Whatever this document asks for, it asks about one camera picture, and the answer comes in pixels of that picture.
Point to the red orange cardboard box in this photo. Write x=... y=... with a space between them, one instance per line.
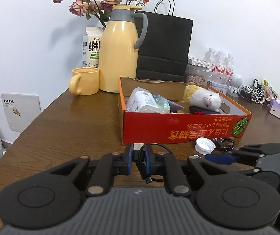
x=179 y=127

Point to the small white robot figure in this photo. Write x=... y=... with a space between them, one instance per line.
x=234 y=85

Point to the iridescent plastic ball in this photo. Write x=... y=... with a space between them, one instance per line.
x=162 y=104

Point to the yellow ceramic mug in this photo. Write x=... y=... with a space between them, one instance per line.
x=85 y=81

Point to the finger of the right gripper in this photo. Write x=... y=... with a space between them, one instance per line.
x=257 y=150
x=221 y=159

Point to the dark navy pouch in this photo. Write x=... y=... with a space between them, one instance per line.
x=198 y=110

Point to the water bottle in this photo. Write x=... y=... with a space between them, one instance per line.
x=218 y=69
x=229 y=68
x=209 y=56

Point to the middle water bottle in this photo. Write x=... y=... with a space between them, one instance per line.
x=218 y=69

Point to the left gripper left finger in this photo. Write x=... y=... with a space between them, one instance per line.
x=102 y=172

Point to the yellow white hamster plush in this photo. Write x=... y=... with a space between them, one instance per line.
x=202 y=98

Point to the left water bottle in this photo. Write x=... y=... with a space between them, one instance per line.
x=209 y=56

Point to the purple knitted cloth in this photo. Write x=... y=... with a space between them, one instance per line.
x=174 y=107

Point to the white bottle cap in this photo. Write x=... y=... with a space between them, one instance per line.
x=204 y=146

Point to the white wall panel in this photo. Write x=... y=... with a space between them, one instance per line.
x=20 y=110

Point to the white milk carton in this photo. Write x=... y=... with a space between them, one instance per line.
x=91 y=46

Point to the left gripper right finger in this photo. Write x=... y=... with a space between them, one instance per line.
x=159 y=160

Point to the black paper bag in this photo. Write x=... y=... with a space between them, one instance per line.
x=163 y=54

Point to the clear seed storage container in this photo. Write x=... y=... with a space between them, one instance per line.
x=197 y=71

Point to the right water bottle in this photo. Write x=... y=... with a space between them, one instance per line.
x=229 y=68

